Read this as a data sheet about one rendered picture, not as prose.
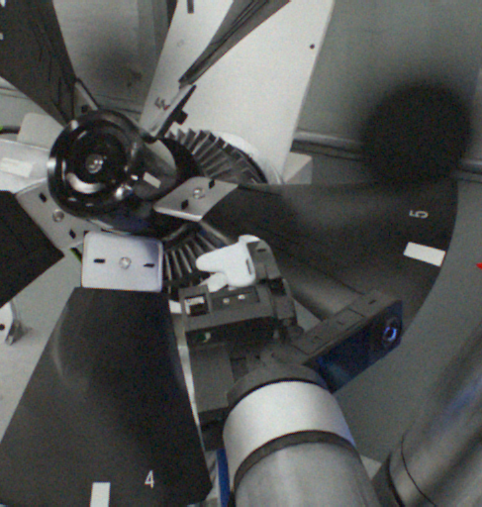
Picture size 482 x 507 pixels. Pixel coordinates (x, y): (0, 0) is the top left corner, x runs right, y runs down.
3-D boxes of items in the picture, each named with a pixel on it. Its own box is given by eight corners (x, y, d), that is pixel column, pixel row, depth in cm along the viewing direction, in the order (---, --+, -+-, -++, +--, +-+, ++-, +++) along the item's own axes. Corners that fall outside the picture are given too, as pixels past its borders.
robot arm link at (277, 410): (360, 417, 32) (361, 509, 36) (335, 360, 36) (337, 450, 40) (224, 446, 31) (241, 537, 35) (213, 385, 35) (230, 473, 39)
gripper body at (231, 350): (176, 280, 45) (192, 392, 35) (285, 259, 46) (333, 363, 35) (192, 354, 49) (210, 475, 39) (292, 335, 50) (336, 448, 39)
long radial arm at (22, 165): (161, 189, 90) (120, 164, 80) (145, 236, 90) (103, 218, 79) (21, 155, 102) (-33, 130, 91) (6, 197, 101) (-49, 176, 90)
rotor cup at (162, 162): (88, 239, 74) (15, 213, 63) (123, 132, 76) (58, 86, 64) (185, 266, 69) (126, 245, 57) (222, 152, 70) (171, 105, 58)
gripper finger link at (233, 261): (188, 222, 53) (200, 283, 45) (251, 210, 53) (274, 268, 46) (193, 251, 54) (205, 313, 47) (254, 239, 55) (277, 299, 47)
